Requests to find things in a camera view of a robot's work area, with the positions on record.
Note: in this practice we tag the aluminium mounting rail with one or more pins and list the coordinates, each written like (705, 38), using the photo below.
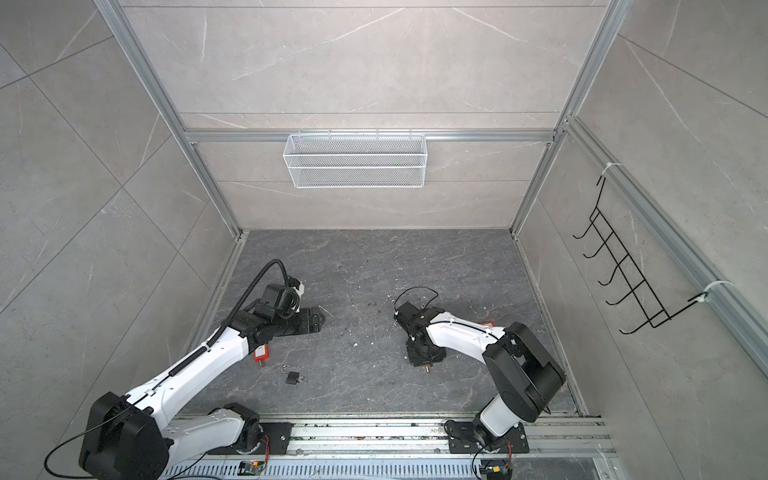
(412, 435)

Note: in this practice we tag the small black padlock near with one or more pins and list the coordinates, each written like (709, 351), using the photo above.
(293, 377)

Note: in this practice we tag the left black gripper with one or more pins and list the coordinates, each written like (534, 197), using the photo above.
(308, 326)

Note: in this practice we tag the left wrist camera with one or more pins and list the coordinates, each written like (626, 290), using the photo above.
(294, 292)

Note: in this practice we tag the black wire hook rack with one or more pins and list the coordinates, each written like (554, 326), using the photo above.
(628, 271)

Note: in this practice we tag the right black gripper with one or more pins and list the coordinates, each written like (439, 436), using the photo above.
(416, 361)

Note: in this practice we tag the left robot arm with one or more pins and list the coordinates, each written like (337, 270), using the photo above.
(130, 436)

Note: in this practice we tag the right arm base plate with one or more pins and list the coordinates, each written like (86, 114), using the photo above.
(472, 437)

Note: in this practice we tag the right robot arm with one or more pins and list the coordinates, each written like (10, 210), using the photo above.
(526, 376)

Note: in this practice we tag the white wire mesh basket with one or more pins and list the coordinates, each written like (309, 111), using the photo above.
(359, 160)

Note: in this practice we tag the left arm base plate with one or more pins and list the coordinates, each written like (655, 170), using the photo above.
(270, 437)

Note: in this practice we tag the white slotted cable duct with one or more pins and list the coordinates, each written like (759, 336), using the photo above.
(390, 468)

